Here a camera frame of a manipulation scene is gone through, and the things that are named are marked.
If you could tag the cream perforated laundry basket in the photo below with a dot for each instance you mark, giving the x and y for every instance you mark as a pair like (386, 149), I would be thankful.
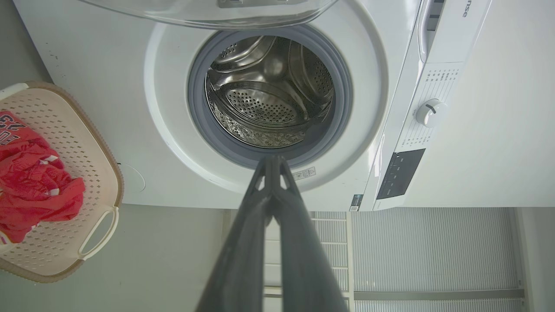
(82, 143)

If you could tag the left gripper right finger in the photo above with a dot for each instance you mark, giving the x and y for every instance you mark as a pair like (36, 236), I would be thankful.
(303, 260)

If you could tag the white front-load washing machine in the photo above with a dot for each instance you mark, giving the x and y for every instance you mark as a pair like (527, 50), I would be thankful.
(108, 108)

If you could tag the white ribbed panel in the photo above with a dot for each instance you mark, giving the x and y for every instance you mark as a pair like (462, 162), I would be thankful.
(433, 251)

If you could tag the small white warning sticker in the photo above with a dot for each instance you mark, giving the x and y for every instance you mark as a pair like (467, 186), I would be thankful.
(304, 173)

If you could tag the black-rimmed glass washer door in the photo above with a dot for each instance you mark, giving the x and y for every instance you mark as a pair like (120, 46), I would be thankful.
(195, 15)

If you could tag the white detergent drawer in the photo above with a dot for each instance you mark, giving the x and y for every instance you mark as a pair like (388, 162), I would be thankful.
(457, 30)

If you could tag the red jersey garment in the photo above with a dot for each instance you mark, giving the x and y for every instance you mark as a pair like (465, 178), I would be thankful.
(34, 186)

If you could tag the perforated steel washer drum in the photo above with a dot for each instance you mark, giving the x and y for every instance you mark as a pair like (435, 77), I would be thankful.
(260, 104)

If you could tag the white slatted rack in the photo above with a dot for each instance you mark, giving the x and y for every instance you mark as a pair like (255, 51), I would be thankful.
(331, 232)

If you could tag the round white filter cover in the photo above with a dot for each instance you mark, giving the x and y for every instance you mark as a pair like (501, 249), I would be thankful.
(132, 177)

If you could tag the black control display panel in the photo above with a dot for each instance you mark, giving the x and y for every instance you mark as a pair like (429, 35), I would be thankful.
(401, 173)

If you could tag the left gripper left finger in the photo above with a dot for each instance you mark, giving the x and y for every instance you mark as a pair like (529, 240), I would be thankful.
(243, 251)

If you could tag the small dark QR sticker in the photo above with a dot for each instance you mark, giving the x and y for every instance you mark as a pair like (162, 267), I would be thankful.
(356, 203)

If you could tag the white round program dial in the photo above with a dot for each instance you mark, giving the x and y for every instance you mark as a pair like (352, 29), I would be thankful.
(431, 112)

